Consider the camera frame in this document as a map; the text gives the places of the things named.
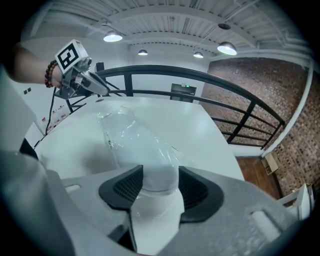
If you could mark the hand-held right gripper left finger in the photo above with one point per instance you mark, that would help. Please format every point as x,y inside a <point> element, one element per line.
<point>95,212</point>

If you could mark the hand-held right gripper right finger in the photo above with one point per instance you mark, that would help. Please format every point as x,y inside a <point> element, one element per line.
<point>237,220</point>

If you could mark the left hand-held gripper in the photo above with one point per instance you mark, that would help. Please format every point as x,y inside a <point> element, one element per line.
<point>68,56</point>

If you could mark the clear plastic bag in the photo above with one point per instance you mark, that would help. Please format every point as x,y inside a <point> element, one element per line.
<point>107,113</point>

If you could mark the person's left forearm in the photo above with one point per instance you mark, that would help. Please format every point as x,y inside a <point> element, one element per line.
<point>32,65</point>

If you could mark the round metal table grommet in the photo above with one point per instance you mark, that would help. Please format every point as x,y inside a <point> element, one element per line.
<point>100,100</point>

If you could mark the black dome ceiling lamp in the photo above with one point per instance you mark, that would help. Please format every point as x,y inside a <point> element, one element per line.
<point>226,47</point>
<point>113,36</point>
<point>142,52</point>
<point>198,55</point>

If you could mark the cardboard box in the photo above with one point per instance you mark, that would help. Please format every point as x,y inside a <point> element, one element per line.
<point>271,165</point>

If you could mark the white side table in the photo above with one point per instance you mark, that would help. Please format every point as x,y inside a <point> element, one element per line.
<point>301,200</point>

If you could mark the black metal railing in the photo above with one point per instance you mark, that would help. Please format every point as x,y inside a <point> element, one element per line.
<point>175,70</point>

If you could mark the dark door with green sign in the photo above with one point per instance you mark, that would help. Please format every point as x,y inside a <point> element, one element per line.
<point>183,91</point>

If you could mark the white pillar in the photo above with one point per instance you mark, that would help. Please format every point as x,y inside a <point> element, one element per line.
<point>297,107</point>

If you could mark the dark round ceiling fixture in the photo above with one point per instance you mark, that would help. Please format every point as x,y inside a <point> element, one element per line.
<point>224,25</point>

